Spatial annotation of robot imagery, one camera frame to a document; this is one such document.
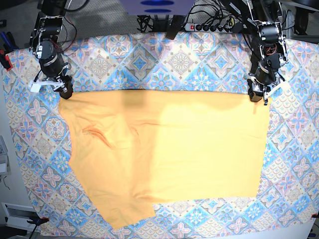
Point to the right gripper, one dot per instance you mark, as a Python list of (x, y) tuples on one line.
[(53, 73)]

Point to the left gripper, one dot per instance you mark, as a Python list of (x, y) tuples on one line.
[(264, 83)]

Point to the yellow T-shirt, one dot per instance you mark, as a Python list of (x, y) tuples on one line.
[(132, 149)]

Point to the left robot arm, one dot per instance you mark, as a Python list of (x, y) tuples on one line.
[(268, 46)]

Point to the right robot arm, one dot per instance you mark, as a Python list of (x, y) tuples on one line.
[(43, 45)]

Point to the red table clamp left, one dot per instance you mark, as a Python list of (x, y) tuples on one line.
[(5, 61)]

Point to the white power strip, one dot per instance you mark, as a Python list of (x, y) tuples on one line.
[(197, 27)]

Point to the orange clamp bottom left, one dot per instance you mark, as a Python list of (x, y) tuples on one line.
[(37, 221)]

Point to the white tray bottom left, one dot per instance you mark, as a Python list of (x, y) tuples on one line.
[(16, 216)]

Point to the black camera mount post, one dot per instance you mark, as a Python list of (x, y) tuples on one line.
[(175, 26)]

